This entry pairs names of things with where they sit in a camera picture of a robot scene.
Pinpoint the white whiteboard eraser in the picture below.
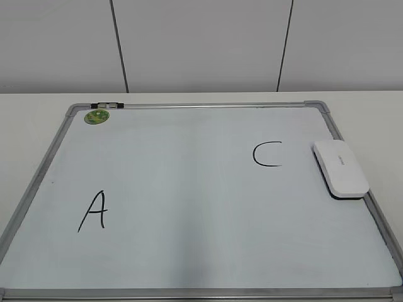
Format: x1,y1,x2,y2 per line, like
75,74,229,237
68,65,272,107
312,140,370,199

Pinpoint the black and silver frame clip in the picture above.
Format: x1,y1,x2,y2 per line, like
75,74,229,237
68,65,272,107
90,102,125,109

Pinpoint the green round magnet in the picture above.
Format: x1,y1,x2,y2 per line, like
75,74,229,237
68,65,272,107
84,109,110,125

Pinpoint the white board with grey frame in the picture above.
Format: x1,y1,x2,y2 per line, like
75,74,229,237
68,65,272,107
1,101,402,301

